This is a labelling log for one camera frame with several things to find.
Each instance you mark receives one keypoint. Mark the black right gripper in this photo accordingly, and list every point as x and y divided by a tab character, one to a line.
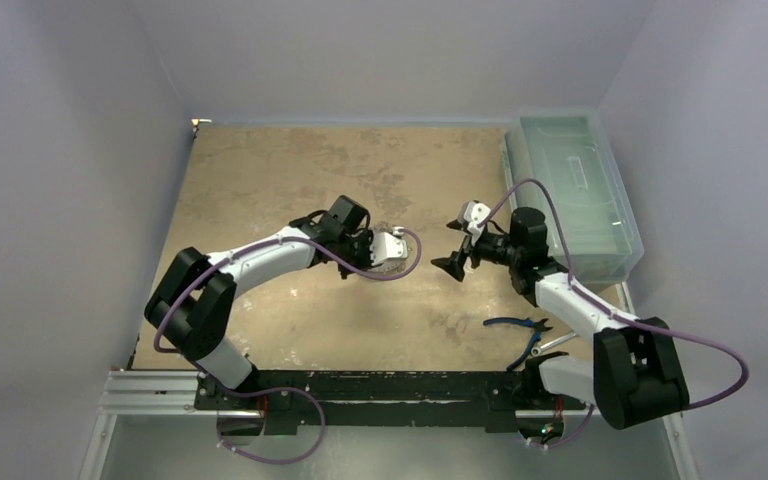
466	250

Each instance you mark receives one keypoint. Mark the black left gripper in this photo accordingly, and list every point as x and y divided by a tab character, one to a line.
366	239

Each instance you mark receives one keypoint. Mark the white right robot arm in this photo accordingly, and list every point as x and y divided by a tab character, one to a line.
634	375

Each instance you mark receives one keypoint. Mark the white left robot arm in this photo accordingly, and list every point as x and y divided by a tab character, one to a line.
191	306

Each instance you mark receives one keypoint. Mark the silver wrench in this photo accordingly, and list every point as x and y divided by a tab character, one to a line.
540	349

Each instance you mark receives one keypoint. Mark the clear plastic storage bin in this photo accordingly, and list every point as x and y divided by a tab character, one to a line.
561	163

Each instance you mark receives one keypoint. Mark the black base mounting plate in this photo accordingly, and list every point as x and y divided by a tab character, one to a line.
286	400

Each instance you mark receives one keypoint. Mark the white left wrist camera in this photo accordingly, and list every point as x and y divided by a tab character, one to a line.
389	252

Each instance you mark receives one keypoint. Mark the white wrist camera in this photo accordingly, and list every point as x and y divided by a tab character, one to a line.
475	215
389	252

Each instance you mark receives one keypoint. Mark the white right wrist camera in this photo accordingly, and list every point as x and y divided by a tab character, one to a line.
475	215

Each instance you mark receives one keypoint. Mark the aluminium frame rail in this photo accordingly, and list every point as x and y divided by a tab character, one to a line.
148	428

